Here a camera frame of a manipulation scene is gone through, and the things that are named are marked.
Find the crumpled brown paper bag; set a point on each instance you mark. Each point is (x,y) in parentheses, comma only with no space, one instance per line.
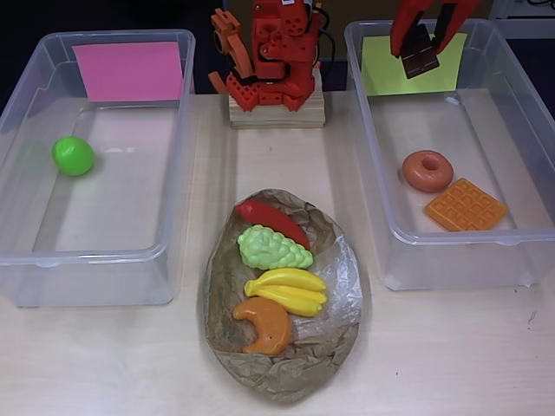
(277,381)

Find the red toy chili pepper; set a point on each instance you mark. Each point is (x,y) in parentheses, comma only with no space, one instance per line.
(273,216)

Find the orange toy croissant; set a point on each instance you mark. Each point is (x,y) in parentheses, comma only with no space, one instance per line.
(273,325)

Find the red robot arm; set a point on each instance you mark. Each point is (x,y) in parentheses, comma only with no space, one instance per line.
(277,56)

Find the wooden base block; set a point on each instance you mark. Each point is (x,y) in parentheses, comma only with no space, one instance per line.
(277,117)

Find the pale green toy grapes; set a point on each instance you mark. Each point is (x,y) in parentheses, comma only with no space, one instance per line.
(273,249)

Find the green toy apple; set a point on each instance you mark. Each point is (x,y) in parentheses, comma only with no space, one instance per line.
(73,156)

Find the brown toy chocolate bar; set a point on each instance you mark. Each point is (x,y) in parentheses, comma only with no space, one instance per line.
(420,60)

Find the yellow toy bananas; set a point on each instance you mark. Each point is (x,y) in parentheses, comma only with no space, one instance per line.
(290,290)

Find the pink paper label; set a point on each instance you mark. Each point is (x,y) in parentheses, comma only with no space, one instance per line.
(130,71)

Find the orange plastic clamp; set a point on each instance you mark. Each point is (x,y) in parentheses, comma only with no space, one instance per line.
(316,43)
(236,47)

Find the clear plastic bin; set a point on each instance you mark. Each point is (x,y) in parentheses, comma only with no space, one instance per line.
(477,130)
(108,195)

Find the yellow paper label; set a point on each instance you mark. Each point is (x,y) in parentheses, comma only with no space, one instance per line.
(381,73)

